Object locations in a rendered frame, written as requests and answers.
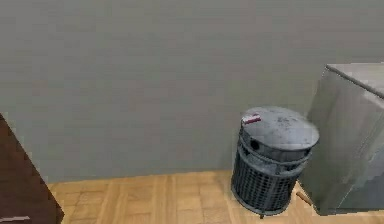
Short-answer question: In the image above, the grey round mesh bin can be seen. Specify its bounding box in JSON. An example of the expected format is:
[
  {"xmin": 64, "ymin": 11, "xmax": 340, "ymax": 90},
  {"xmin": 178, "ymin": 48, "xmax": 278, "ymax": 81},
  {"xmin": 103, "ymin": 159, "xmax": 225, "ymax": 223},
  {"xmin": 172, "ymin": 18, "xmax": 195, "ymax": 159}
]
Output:
[{"xmin": 230, "ymin": 105, "xmax": 320, "ymax": 220}]

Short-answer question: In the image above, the grey metal fridge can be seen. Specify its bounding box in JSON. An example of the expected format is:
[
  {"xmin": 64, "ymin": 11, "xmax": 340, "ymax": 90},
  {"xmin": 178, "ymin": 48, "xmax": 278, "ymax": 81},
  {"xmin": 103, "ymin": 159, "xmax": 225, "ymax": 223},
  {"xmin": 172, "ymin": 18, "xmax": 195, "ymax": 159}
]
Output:
[{"xmin": 297, "ymin": 62, "xmax": 384, "ymax": 216}]

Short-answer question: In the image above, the dark brown wooden cupboard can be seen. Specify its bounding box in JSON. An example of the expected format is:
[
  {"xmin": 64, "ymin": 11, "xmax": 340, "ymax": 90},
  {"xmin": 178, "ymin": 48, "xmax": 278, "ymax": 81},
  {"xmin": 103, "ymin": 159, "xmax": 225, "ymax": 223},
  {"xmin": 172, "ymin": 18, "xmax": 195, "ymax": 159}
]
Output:
[{"xmin": 0, "ymin": 113, "xmax": 65, "ymax": 224}]

